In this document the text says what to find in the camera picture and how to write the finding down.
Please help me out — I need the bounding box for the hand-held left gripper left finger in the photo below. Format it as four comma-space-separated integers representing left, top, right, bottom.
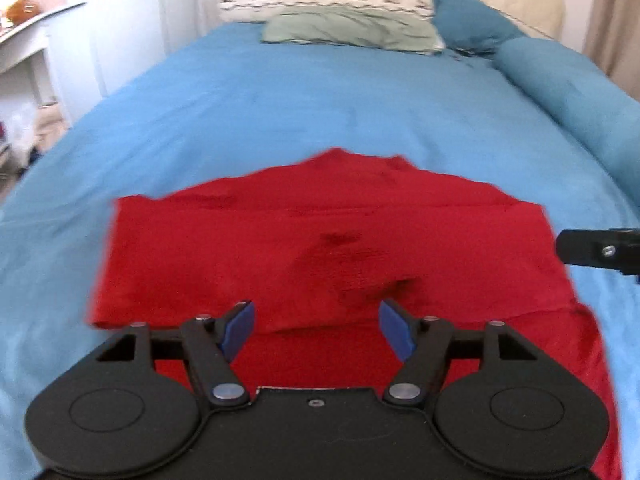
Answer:
95, 300, 256, 407

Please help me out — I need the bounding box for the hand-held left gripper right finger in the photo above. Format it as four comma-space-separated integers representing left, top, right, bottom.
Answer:
378, 299, 538, 407

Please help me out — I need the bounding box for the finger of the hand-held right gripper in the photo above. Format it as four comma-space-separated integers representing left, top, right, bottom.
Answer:
556, 228, 640, 277

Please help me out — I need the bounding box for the red garment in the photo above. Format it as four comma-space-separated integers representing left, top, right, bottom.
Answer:
86, 147, 624, 480

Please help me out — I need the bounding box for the rolled blue blanket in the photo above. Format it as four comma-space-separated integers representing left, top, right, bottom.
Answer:
492, 37, 640, 196

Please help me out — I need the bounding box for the blue bed sheet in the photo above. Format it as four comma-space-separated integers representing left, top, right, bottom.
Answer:
0, 19, 640, 480

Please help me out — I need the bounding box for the beige curtain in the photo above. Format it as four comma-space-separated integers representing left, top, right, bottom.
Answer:
582, 0, 640, 96

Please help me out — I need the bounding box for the teal pillow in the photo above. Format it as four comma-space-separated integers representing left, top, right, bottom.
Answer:
431, 0, 526, 57

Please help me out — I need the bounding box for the green pillow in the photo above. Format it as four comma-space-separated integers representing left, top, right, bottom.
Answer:
261, 7, 446, 56

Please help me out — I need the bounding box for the white shelf unit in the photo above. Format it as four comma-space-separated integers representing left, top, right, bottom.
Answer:
0, 0, 88, 181

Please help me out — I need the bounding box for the orange toy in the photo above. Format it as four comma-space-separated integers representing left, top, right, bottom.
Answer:
6, 0, 41, 26

